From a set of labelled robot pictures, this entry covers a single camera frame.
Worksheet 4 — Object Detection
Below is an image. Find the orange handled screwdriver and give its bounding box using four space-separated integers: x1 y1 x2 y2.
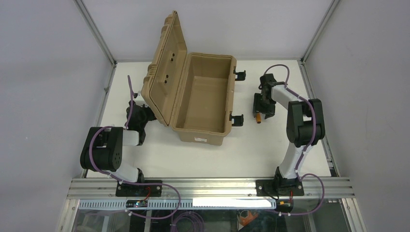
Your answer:
255 112 262 124

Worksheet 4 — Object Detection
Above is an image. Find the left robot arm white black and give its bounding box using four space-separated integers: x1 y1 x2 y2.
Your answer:
80 101 156 183

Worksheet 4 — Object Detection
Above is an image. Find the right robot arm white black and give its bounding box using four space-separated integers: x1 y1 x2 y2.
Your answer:
252 73 325 191

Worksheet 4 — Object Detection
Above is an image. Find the tan plastic toolbox bin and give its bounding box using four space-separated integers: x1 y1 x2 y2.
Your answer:
141 11 246 145

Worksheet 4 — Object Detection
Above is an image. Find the orange object under table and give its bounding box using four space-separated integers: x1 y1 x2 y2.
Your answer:
238 210 259 226

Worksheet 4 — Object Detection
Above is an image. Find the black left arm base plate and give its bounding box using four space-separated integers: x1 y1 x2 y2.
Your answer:
115 180 162 197

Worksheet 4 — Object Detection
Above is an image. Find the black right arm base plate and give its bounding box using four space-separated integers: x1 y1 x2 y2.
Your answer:
255 178 305 198

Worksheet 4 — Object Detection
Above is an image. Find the white slotted cable duct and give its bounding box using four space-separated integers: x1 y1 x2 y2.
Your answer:
78 198 276 211

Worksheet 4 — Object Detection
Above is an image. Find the aluminium frame rail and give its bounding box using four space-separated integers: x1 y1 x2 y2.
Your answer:
67 177 355 200

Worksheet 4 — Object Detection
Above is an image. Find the coiled purple cable below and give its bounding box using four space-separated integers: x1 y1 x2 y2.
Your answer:
170 210 205 232

